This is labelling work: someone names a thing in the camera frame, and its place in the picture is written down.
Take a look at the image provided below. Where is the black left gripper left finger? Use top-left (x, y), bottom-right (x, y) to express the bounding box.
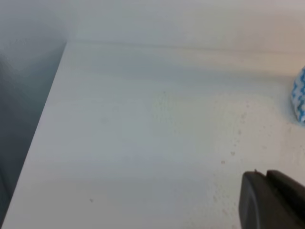
top-left (239, 171), bottom-right (305, 229)

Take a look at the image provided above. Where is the blue white wavy rag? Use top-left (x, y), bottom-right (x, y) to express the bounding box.
top-left (291, 67), bottom-right (305, 124)

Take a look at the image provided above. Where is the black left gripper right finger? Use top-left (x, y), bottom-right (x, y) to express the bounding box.
top-left (266, 170), bottom-right (305, 205)

